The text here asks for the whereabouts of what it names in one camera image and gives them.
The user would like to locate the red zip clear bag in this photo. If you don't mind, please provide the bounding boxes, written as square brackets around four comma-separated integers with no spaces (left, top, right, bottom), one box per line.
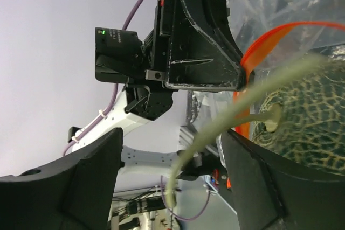
[188,0,345,190]

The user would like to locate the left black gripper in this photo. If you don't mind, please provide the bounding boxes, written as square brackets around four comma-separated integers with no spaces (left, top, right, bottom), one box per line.
[145,0,246,92]

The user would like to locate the green netted melon toy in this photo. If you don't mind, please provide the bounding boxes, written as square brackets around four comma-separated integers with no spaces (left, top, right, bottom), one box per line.
[165,53,345,206]

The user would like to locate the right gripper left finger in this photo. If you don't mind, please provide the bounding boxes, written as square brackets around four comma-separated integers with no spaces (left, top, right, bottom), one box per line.
[1,128,123,229]

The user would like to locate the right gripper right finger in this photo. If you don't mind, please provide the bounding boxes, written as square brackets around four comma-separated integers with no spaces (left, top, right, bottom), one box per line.
[221,130,344,229]

